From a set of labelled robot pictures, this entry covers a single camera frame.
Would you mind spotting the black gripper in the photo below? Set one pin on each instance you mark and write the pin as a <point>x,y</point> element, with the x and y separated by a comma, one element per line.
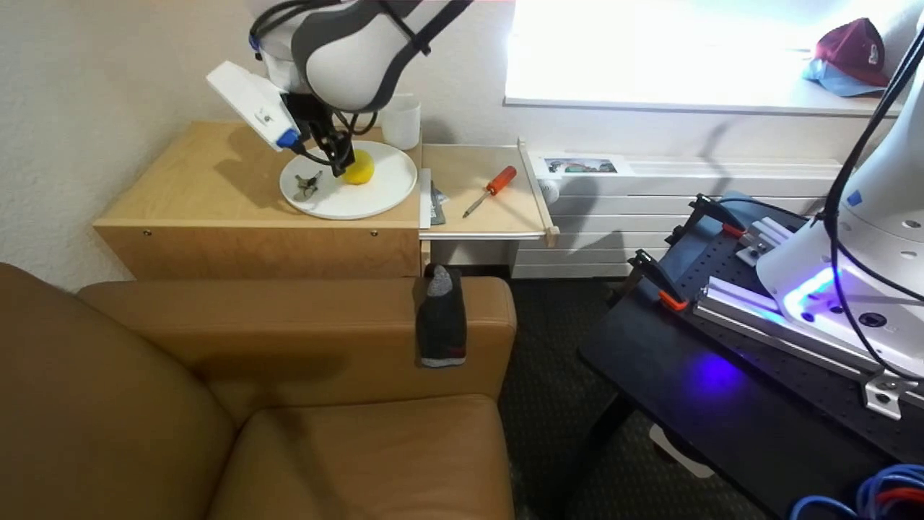
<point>309,119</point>

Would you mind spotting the clear plastic cup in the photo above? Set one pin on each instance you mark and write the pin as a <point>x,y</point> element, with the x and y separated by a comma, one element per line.
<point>406,124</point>

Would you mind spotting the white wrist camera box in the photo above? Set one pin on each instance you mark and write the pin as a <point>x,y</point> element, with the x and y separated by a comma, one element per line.
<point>246,103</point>

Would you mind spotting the light wooden nightstand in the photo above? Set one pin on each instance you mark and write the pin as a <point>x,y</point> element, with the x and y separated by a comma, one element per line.
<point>191,207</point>

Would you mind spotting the black robot table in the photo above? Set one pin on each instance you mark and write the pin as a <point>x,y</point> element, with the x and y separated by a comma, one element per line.
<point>712,407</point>

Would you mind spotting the white wall heater unit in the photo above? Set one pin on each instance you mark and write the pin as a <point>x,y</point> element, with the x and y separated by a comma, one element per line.
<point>653,199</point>

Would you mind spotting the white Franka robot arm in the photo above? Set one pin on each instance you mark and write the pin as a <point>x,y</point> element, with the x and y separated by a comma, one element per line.
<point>335,54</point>

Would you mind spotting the white round plate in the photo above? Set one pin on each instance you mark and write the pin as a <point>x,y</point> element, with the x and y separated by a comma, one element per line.
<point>371,199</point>

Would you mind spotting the yellow lemon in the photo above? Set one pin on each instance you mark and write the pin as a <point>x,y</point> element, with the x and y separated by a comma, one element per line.
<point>363,171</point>

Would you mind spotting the silver metal corner bracket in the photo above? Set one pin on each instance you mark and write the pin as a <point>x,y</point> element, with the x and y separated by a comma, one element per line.
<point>885,398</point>

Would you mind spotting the aluminium mounting rail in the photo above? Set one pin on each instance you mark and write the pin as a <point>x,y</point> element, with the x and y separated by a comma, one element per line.
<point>768,323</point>

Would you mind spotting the silver metal strip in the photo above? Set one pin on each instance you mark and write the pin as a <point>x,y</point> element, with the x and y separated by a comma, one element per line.
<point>433,204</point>

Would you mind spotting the tan leather armchair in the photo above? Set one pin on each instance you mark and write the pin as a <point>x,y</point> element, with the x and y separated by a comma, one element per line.
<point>146,415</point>

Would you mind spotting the black orange clamp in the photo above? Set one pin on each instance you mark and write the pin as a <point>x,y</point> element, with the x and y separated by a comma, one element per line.
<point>660,291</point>
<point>722,222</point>

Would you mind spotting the wooden pull-out drawer tray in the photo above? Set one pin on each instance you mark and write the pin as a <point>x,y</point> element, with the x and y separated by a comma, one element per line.
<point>485,222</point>

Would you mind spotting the maroon and blue cap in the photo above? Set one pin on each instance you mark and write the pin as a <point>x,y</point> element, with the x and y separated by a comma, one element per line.
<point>852,54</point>

